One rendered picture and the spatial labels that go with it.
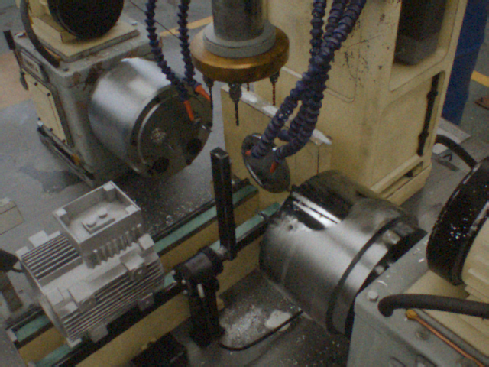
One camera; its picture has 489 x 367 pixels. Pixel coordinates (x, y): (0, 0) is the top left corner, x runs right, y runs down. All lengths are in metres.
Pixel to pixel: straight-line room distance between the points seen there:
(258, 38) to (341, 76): 0.24
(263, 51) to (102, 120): 0.49
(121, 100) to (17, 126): 0.70
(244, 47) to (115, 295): 0.48
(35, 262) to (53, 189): 0.64
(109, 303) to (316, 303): 0.36
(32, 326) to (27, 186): 0.59
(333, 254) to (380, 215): 0.10
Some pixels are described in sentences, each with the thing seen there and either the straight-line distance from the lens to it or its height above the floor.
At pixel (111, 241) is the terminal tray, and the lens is 0.98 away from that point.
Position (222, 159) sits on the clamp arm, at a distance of 0.89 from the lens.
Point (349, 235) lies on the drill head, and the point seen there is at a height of 1.16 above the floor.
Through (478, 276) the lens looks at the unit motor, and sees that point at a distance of 0.72.
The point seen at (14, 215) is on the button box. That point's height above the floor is 1.05.
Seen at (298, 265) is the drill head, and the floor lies 1.10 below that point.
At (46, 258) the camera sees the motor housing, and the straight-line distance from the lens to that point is 1.00.
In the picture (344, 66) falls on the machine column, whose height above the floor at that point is 1.24.
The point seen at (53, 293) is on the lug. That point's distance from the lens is 0.97.
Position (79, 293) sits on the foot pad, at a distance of 0.97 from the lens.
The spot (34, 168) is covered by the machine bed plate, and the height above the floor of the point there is 0.80.
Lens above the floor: 1.81
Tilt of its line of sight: 42 degrees down
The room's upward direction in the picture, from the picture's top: 3 degrees counter-clockwise
